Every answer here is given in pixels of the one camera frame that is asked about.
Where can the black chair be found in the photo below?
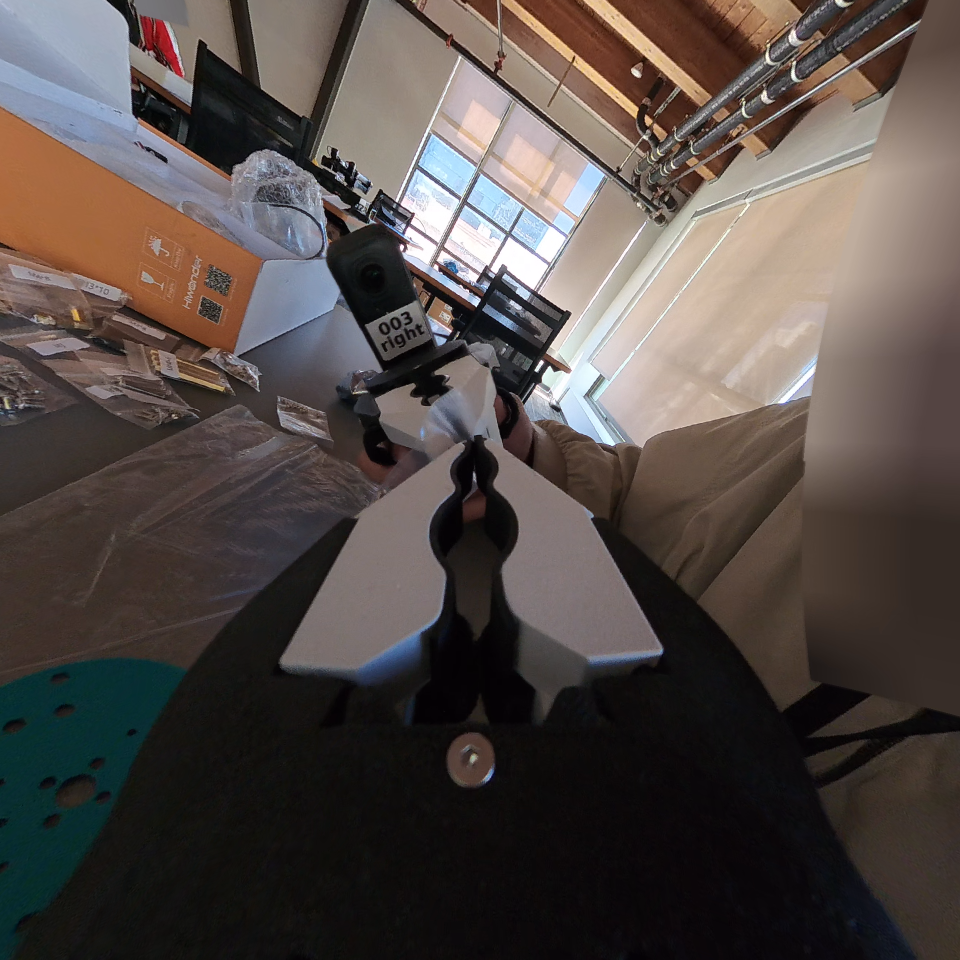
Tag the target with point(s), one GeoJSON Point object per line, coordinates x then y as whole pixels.
{"type": "Point", "coordinates": [517, 322]}

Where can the person's right forearm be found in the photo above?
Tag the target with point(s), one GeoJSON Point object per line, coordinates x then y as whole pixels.
{"type": "Point", "coordinates": [675, 487]}

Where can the teal round metal plate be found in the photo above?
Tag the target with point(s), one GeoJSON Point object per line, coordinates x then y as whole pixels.
{"type": "Point", "coordinates": [112, 697]}

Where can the orange cardboard box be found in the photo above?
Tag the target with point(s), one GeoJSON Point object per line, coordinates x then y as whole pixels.
{"type": "Point", "coordinates": [75, 217]}

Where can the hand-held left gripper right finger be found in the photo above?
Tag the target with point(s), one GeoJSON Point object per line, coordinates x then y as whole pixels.
{"type": "Point", "coordinates": [577, 600]}

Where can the large clear plastic bag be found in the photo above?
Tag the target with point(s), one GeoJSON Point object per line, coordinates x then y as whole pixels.
{"type": "Point", "coordinates": [187, 525]}

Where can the ceiling pipes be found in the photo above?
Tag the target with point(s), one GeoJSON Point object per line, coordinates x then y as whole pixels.
{"type": "Point", "coordinates": [750, 97]}

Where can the bubble wrap bundle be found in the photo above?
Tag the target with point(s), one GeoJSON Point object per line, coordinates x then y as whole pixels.
{"type": "Point", "coordinates": [274, 195]}

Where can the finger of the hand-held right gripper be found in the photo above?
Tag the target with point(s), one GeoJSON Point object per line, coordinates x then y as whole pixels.
{"type": "Point", "coordinates": [401, 420]}
{"type": "Point", "coordinates": [484, 397]}

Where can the person's beige jacket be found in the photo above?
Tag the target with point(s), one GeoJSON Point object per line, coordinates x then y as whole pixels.
{"type": "Point", "coordinates": [885, 825]}

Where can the pile of clear hardware packets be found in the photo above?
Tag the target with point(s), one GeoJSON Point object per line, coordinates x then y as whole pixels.
{"type": "Point", "coordinates": [150, 386]}

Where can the person's right hand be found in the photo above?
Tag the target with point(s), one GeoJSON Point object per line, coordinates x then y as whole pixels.
{"type": "Point", "coordinates": [394, 471]}

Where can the large window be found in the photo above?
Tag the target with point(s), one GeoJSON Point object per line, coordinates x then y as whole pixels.
{"type": "Point", "coordinates": [480, 217]}

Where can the small labelled screw bag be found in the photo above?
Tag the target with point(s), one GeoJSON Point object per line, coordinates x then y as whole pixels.
{"type": "Point", "coordinates": [450, 420]}

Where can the black computer monitor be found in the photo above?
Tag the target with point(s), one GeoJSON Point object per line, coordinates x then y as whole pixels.
{"type": "Point", "coordinates": [240, 112]}

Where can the wooden background desk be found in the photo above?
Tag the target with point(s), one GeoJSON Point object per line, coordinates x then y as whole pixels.
{"type": "Point", "coordinates": [442, 281]}

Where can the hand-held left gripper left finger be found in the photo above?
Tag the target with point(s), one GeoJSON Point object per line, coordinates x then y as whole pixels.
{"type": "Point", "coordinates": [360, 600]}

